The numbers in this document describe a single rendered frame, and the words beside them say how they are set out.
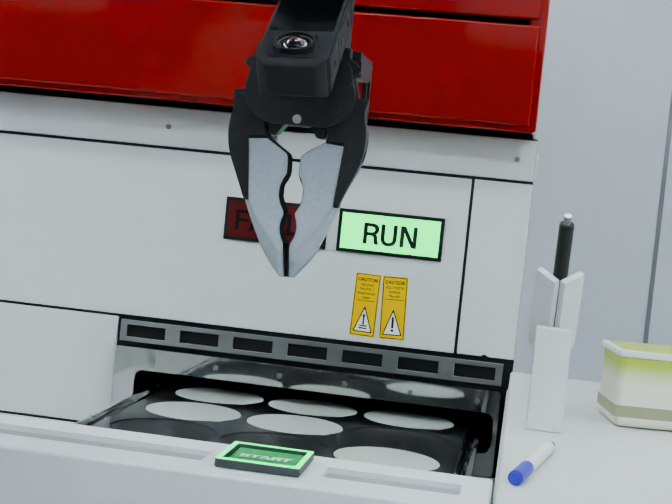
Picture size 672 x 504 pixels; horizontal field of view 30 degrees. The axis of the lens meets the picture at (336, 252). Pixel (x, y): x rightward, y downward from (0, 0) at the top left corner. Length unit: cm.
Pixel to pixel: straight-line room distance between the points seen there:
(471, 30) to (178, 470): 69
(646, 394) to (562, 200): 177
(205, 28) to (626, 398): 61
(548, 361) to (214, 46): 56
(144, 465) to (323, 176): 22
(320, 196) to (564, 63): 211
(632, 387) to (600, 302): 177
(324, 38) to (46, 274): 80
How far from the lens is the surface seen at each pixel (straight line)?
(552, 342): 104
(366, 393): 140
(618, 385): 112
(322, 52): 74
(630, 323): 289
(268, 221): 82
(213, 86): 139
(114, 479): 82
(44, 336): 150
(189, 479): 81
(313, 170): 81
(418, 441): 129
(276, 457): 85
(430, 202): 139
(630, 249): 288
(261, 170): 82
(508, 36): 135
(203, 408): 135
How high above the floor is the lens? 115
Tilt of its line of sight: 3 degrees down
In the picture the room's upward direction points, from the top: 6 degrees clockwise
